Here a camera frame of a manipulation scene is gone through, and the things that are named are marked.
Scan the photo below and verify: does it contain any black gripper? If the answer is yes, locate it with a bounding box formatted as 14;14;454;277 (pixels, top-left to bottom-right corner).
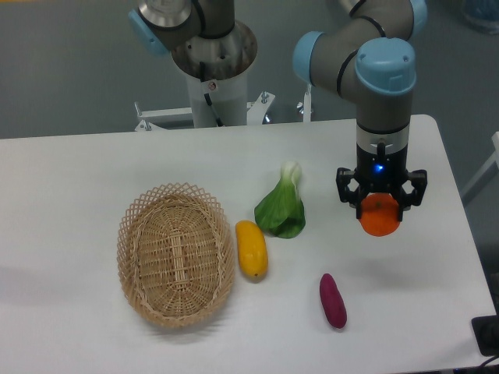
336;129;428;222

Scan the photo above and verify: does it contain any orange fruit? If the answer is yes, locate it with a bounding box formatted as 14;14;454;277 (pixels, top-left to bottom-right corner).
359;193;400;237

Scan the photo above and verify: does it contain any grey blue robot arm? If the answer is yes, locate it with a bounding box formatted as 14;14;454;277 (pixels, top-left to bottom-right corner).
128;1;427;216

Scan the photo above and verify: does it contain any green bok choy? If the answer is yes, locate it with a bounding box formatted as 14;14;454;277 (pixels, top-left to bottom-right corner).
254;161;306;239

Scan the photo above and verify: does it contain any purple sweet potato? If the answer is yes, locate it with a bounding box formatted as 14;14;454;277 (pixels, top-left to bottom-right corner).
320;273;348;329

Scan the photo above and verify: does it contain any yellow mango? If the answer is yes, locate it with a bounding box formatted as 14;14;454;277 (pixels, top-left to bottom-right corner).
235;221;268;281

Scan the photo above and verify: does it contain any black device at table edge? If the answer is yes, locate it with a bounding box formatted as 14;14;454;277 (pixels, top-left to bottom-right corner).
471;316;498;357

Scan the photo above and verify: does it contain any blue object top right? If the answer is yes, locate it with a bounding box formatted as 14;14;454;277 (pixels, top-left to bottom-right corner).
462;0;498;35

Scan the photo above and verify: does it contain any woven wicker basket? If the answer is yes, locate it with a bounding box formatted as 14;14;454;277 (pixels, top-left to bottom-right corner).
117;183;235;328

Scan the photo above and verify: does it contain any white frame at right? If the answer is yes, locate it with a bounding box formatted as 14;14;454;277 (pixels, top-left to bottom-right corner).
460;132;498;206

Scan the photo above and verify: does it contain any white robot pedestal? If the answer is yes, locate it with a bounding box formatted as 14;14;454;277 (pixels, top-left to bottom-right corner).
129;12;276;131

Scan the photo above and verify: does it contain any black cable on pedestal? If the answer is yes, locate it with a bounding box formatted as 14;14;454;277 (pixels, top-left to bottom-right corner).
199;62;225;128

